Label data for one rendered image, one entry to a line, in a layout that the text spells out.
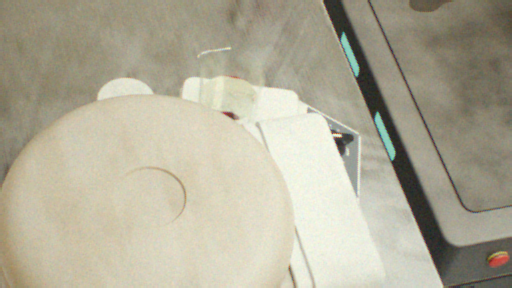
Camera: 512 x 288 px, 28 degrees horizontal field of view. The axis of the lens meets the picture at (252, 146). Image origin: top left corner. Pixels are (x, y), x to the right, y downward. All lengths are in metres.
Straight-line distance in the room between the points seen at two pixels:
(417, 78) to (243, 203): 1.41
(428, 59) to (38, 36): 0.79
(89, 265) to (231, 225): 0.05
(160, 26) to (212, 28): 0.06
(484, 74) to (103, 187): 1.48
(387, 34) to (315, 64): 0.60
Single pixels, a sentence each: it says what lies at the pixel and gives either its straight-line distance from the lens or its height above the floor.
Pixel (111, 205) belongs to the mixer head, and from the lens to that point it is 0.34.
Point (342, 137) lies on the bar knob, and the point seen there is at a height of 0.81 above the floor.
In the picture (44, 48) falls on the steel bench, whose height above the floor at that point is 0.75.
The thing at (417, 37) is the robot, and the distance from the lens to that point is 1.81.
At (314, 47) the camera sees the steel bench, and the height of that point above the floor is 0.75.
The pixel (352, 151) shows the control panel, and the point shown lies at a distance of 1.10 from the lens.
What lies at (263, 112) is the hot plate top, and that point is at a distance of 1.04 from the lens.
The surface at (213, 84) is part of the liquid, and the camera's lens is 1.01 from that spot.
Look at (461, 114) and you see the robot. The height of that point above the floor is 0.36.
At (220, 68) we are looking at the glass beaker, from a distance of 1.00.
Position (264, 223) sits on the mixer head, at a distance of 0.35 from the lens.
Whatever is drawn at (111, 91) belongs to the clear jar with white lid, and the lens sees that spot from 1.06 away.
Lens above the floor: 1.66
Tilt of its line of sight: 54 degrees down
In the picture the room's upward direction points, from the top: 12 degrees clockwise
